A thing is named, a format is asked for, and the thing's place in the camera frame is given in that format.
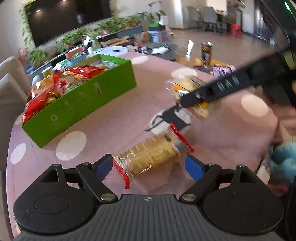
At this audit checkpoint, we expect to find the golden cracker roll pack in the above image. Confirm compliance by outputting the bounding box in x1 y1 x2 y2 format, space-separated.
113 123 194 189

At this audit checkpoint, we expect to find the orange biscuit pack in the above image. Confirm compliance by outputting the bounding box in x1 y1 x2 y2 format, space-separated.
166 75 221 120

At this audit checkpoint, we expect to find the red round-cracker snack bag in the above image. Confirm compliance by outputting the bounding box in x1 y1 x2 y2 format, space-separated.
23 71 67 124

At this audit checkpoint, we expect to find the red yellow striped snack bag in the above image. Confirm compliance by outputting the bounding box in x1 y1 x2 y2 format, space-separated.
62 65 106 79

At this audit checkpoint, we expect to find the person's right hand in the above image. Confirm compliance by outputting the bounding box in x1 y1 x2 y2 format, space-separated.
262 92 296 143

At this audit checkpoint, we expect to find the pink polka dot tablecloth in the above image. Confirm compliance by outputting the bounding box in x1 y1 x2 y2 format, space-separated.
6 51 287 238

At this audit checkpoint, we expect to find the smartphone showing video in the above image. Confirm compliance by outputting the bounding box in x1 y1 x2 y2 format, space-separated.
209 66 232 78

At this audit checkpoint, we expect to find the red stool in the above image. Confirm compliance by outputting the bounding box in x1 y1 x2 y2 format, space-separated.
230 24 242 38

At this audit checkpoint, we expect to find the black yellow drink can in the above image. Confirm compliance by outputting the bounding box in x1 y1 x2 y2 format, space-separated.
201 42 213 65

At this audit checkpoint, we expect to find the grey dining chair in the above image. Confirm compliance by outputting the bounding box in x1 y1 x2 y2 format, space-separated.
203 6 223 33

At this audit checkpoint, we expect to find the green cardboard box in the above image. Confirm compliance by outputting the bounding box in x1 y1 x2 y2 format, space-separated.
22 54 137 148

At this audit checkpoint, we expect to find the glass mug with spoon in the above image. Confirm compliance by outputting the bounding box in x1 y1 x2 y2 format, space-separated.
176 40 195 67

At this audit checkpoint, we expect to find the dark marble round table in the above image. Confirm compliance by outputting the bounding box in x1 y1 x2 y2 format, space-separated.
144 43 186 62

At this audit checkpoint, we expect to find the yellow canister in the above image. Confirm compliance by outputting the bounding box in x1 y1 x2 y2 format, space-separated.
42 66 54 78

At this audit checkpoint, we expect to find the beige sofa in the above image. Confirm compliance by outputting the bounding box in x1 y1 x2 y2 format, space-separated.
0 57 31 171

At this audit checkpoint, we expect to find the blue snack tray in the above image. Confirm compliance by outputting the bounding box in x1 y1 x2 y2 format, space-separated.
65 52 87 66

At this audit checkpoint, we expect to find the white oval coffee table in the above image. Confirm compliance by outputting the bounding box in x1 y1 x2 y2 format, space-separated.
99 46 128 57

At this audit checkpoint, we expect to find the open cardboard box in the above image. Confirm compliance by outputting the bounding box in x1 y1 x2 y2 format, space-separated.
100 36 130 48

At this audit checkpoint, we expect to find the dark tv console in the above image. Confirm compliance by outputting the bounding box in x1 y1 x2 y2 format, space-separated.
26 25 143 76

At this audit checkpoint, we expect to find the wall mounted black television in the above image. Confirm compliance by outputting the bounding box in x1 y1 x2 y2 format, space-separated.
25 0 112 47

